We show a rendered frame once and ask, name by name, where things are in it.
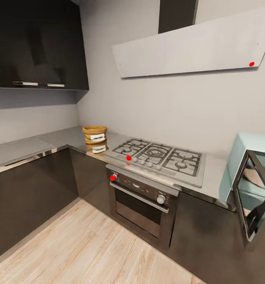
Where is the microwave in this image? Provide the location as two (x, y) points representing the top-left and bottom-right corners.
(228, 132), (265, 253)

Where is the popcorn bag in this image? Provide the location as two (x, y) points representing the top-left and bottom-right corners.
(82, 125), (108, 144)

